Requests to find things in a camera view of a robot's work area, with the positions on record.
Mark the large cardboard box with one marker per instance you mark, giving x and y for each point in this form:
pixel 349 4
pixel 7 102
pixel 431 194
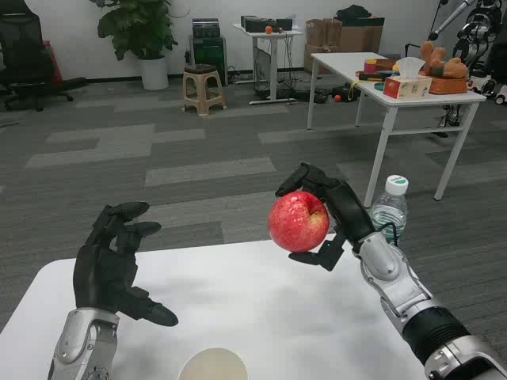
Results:
pixel 362 39

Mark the pink yellow cup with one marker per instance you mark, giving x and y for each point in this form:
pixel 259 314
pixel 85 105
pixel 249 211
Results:
pixel 371 66

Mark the green leafy plant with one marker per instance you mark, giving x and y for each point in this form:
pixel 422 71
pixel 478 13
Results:
pixel 134 27

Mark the red cone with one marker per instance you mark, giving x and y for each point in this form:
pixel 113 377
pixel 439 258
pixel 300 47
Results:
pixel 55 67

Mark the white plant pot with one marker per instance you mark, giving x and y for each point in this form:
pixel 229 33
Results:
pixel 153 73

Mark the white standing desk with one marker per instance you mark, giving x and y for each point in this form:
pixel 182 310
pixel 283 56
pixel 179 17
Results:
pixel 273 59

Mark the black office chair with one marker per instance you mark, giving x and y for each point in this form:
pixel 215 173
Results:
pixel 24 51

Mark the black equipment boxes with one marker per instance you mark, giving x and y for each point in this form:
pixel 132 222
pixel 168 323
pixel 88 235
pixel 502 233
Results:
pixel 257 24

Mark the red white tissue box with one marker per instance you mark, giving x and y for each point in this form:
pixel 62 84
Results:
pixel 406 87

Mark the orange basket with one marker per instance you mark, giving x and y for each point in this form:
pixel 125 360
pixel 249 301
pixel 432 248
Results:
pixel 447 85

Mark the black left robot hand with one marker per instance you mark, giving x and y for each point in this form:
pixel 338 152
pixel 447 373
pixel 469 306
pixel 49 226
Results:
pixel 103 273

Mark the teal plate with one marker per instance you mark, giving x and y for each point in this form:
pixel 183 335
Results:
pixel 379 86

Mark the beige plastic stool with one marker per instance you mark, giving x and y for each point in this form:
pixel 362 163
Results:
pixel 202 71

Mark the red apple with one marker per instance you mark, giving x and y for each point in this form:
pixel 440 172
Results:
pixel 297 223

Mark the clear plastic water bottle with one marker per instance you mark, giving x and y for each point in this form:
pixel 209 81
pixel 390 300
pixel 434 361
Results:
pixel 390 210

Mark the brown plush toy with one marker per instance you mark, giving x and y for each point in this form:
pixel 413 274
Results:
pixel 443 65

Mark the black bag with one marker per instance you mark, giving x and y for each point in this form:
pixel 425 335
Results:
pixel 352 16

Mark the white paper cup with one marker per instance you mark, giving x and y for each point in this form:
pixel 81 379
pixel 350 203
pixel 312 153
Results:
pixel 214 366

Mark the silver pole black tip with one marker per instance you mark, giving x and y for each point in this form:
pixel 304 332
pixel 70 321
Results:
pixel 449 20

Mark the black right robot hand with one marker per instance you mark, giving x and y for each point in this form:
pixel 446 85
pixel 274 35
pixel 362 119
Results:
pixel 348 210

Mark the white folding table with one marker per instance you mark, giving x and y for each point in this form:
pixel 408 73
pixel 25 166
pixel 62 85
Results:
pixel 340 63

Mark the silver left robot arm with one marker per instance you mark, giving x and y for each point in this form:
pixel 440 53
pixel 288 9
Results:
pixel 79 340

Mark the black white humanoid robot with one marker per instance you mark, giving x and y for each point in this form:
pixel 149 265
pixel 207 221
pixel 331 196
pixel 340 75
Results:
pixel 479 35

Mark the black green computer case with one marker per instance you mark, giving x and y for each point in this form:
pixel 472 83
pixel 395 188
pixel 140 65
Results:
pixel 208 51

